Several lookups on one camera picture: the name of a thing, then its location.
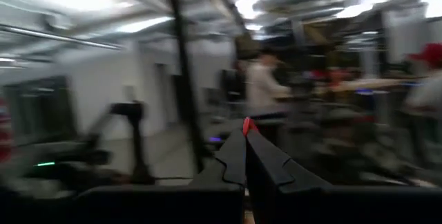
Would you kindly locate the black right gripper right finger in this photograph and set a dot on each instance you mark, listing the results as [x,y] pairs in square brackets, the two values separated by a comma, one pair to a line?
[269,168]

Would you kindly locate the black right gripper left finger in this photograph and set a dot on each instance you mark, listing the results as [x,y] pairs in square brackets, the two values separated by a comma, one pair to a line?
[224,168]

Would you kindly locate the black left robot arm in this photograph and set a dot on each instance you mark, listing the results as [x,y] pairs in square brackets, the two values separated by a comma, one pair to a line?
[134,141]

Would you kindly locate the person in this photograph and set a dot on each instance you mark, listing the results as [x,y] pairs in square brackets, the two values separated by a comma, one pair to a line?
[426,89]
[262,82]

